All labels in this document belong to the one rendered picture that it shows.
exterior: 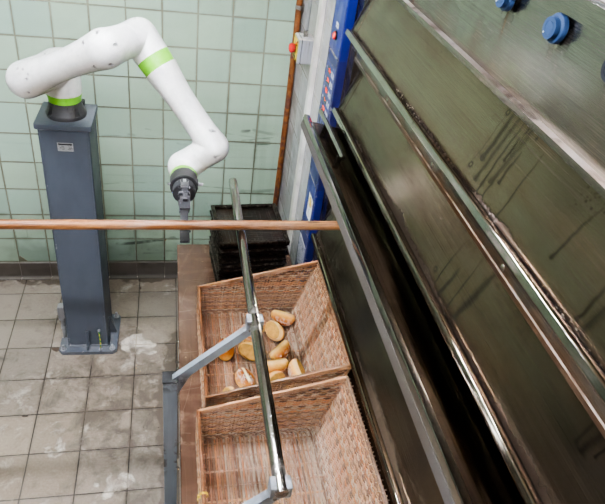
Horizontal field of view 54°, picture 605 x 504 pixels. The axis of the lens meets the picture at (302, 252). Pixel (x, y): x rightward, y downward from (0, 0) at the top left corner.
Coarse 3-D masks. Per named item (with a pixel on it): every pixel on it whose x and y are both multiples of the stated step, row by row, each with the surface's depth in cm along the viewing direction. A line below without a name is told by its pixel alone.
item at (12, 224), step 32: (0, 224) 172; (32, 224) 174; (64, 224) 175; (96, 224) 177; (128, 224) 179; (160, 224) 181; (192, 224) 183; (224, 224) 185; (256, 224) 187; (288, 224) 189; (320, 224) 192
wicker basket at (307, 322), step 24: (312, 264) 235; (216, 288) 234; (240, 288) 236; (264, 288) 238; (288, 288) 241; (216, 312) 241; (240, 312) 243; (264, 312) 246; (288, 312) 248; (312, 312) 229; (264, 336) 235; (288, 336) 236; (312, 336) 225; (336, 336) 207; (216, 360) 221; (240, 360) 223; (288, 360) 226; (312, 360) 221; (336, 360) 205; (216, 384) 213; (288, 384) 194
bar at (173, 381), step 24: (240, 216) 195; (240, 240) 185; (240, 336) 160; (264, 360) 146; (168, 384) 165; (264, 384) 140; (168, 408) 172; (264, 408) 135; (168, 432) 178; (168, 456) 185; (168, 480) 193; (288, 480) 122
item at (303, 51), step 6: (294, 36) 249; (300, 36) 245; (312, 36) 247; (294, 42) 249; (300, 42) 242; (306, 42) 242; (312, 42) 243; (300, 48) 244; (306, 48) 244; (312, 48) 244; (294, 54) 249; (300, 54) 245; (306, 54) 245; (300, 60) 247; (306, 60) 247
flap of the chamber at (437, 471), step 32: (320, 128) 200; (352, 160) 188; (352, 192) 170; (384, 224) 161; (352, 256) 145; (384, 256) 147; (384, 288) 136; (416, 288) 141; (416, 320) 130; (416, 352) 121; (448, 352) 125; (448, 384) 117; (416, 416) 108; (448, 416) 109; (480, 416) 112; (480, 448) 106; (480, 480) 100; (512, 480) 102
